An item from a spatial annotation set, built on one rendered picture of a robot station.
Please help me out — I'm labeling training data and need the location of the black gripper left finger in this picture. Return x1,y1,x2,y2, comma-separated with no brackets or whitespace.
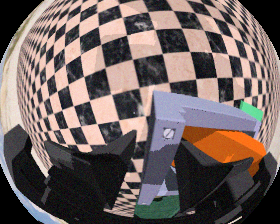
43,129,137,210

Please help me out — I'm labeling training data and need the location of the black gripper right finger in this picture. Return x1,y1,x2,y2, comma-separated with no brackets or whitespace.
173,137,254,213

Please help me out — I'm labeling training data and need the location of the orange l-shaped part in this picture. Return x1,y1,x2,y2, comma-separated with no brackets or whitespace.
181,125,266,177

